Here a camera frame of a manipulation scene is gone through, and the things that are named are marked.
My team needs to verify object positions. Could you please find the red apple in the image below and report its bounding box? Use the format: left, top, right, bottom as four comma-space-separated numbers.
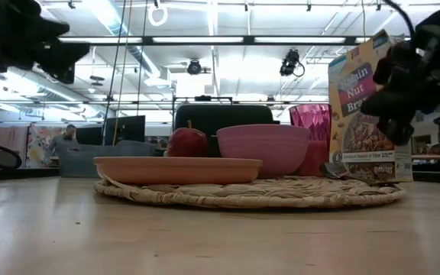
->
165, 120, 210, 158

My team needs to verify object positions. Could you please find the person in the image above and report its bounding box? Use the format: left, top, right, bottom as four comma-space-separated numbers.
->
44, 124, 79, 167

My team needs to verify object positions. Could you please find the black overhead camera with cable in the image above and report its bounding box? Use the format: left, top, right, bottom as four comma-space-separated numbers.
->
279, 48, 306, 78

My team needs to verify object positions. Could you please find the pink faceted cup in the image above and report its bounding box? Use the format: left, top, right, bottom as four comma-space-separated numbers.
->
288, 103, 332, 177

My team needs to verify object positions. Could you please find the white hanging ring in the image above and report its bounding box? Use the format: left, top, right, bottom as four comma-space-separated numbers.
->
147, 2, 170, 28

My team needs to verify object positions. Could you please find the black rounded box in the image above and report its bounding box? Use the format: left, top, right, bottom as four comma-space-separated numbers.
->
173, 104, 281, 158

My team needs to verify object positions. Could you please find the orange plastic plate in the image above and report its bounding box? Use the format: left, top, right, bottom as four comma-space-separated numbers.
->
92, 155, 264, 186

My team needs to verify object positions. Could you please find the colourful wall banner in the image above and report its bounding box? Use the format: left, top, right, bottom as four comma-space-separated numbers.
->
27, 124, 59, 169

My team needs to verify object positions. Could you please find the raisin nut bran cereal box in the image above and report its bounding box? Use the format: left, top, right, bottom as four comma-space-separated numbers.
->
327, 29, 415, 183

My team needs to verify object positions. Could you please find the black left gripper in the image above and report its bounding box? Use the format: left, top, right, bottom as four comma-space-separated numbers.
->
0, 0, 91, 85

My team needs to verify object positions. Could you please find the pink plastic bowl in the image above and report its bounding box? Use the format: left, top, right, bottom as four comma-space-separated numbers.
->
215, 124, 312, 179

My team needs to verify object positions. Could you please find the grey storage bin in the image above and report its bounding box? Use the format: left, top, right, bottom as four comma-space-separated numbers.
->
58, 140, 157, 179

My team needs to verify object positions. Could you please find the small black monitor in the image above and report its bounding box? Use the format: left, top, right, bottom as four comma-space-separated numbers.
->
75, 125, 106, 146

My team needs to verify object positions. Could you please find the round woven straw placemat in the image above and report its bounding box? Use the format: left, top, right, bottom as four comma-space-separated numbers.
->
92, 173, 407, 210

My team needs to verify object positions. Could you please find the round black overhead camera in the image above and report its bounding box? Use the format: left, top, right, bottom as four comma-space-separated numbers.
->
186, 58, 203, 76

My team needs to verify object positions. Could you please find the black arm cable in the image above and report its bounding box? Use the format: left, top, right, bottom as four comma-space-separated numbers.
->
382, 0, 416, 39

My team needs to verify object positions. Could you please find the pink curtain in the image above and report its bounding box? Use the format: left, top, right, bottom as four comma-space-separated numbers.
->
0, 125, 28, 169

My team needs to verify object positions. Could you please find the metal spoon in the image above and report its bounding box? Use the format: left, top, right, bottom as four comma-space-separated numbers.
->
319, 162, 406, 188

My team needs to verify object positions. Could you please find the large black monitor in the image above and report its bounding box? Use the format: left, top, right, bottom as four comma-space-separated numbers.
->
104, 115, 147, 145

